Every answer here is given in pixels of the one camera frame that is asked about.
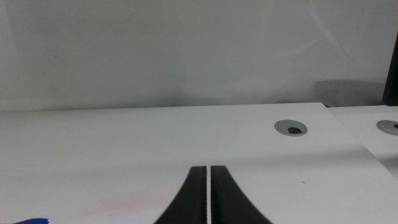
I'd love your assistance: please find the blue mat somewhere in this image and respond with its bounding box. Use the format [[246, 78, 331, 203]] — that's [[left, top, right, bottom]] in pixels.
[[14, 218, 50, 224]]

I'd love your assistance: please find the grey round cable grommet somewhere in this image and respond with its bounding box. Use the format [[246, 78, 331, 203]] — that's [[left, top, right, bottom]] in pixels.
[[274, 119, 308, 138], [376, 119, 398, 137]]

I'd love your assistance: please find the white adjoining desk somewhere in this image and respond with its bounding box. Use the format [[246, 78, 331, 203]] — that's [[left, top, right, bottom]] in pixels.
[[326, 105, 398, 181]]

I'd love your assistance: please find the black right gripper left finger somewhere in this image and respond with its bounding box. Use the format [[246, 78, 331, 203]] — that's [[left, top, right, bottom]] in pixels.
[[154, 166, 208, 224]]

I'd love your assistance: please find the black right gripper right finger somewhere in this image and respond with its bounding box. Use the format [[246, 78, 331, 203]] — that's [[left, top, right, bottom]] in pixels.
[[210, 165, 274, 224]]

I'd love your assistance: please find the black upright panel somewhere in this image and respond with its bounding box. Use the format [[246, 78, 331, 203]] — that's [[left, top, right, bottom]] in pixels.
[[381, 30, 398, 106]]

